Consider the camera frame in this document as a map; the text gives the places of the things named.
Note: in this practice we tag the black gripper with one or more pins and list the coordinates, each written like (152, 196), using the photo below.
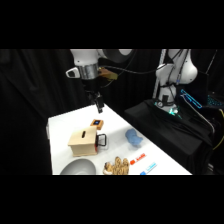
(90, 86)

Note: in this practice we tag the wooden box with red lid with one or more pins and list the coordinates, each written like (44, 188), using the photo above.
(102, 140)

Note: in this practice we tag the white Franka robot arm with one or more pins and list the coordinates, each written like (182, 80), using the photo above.
(83, 56)

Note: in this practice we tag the wooden block with blue dot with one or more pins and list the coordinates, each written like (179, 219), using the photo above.
(97, 123)

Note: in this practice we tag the light wooden box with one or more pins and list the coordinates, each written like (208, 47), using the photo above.
(81, 141)

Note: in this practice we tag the blue plush toy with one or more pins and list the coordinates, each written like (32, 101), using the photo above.
(133, 137)

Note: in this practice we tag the tiger-striped plush toy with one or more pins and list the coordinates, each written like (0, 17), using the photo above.
(116, 166)

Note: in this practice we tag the grey bowl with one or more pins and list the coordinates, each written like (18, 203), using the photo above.
(78, 166)

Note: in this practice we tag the red whiteboard marker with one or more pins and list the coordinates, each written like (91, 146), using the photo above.
(138, 158)

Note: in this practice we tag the black robot stand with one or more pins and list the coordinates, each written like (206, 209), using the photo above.
(160, 133)

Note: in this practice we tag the small green light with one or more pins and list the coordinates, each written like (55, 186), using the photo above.
(172, 111)

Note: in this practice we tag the black curtain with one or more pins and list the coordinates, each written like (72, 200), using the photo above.
(26, 100)

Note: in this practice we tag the blue whiteboard marker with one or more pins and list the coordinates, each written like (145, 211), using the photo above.
(149, 167)

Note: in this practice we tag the brown camera mount plate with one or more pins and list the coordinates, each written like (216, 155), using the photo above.
(108, 74)

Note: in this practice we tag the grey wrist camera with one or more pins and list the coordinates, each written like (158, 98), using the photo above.
(71, 72)

